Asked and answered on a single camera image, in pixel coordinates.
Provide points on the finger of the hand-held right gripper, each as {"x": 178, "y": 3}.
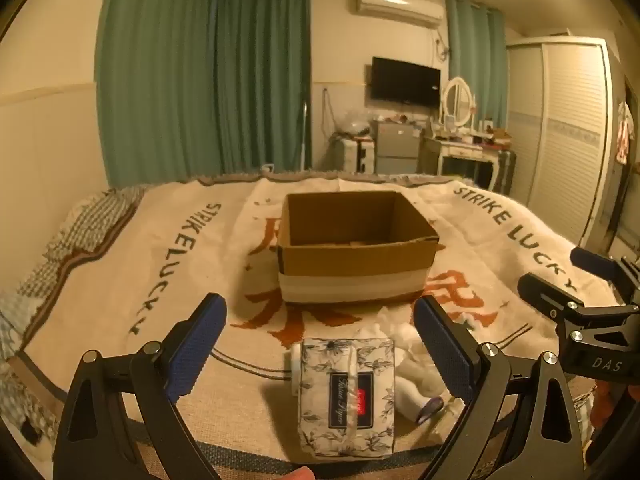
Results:
{"x": 595, "y": 262}
{"x": 550, "y": 295}

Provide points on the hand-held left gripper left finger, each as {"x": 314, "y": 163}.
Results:
{"x": 200, "y": 345}

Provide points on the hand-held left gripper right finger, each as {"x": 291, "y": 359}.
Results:
{"x": 445, "y": 350}

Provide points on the white socks bundle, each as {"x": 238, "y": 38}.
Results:
{"x": 420, "y": 380}

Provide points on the white soft cloth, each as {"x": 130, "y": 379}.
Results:
{"x": 395, "y": 322}

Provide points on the small white soft item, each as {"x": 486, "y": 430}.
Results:
{"x": 294, "y": 362}

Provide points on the floral tissue pack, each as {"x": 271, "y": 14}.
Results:
{"x": 320, "y": 375}

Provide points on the brown cardboard box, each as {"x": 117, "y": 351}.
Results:
{"x": 350, "y": 265}

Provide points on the person's right hand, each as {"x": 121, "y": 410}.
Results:
{"x": 601, "y": 405}

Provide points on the person's left hand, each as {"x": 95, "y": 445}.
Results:
{"x": 300, "y": 474}

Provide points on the cream printed blanket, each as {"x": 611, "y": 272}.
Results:
{"x": 150, "y": 360}

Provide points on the dark suitcase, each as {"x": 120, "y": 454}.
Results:
{"x": 505, "y": 170}

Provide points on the white slatted wardrobe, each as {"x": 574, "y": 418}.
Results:
{"x": 570, "y": 135}

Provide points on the hanging pink garment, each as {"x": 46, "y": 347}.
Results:
{"x": 622, "y": 135}

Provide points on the green checkered bedsheet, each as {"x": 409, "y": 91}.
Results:
{"x": 85, "y": 230}

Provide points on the white dressing table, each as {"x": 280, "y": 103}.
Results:
{"x": 460, "y": 147}

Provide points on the light blue checkered cloth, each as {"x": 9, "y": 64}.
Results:
{"x": 25, "y": 360}

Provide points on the small white floor object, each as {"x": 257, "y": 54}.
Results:
{"x": 269, "y": 167}

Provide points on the grey mini fridge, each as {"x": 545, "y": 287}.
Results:
{"x": 397, "y": 147}

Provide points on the white oval vanity mirror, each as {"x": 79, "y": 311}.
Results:
{"x": 457, "y": 100}

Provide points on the white suitcase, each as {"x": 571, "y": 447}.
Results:
{"x": 352, "y": 155}

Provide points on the white mop pole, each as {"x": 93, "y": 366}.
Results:
{"x": 303, "y": 135}

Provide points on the clear plastic bag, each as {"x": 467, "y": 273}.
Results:
{"x": 355, "y": 121}

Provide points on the wide green curtain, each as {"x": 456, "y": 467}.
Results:
{"x": 155, "y": 75}

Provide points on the white air conditioner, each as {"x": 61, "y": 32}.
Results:
{"x": 395, "y": 7}

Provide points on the black wall television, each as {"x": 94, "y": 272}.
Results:
{"x": 405, "y": 82}

